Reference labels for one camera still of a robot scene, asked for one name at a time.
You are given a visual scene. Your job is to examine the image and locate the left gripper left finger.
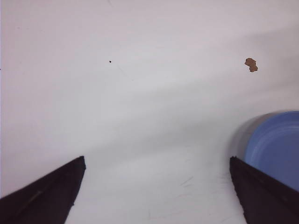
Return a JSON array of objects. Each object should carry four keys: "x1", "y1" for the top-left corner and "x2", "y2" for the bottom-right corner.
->
[{"x1": 0, "y1": 156, "x2": 86, "y2": 224}]

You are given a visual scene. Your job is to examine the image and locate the small brown chip mark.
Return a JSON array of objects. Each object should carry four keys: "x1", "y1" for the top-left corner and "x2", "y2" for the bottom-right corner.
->
[{"x1": 244, "y1": 58, "x2": 258, "y2": 72}]

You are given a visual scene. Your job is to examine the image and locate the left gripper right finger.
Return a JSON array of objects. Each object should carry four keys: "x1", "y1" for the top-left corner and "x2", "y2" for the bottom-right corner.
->
[{"x1": 229, "y1": 156, "x2": 299, "y2": 224}]

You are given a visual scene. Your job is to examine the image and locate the blue round plate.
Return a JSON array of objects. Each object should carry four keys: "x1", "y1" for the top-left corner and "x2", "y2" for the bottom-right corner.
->
[{"x1": 244, "y1": 111, "x2": 299, "y2": 191}]

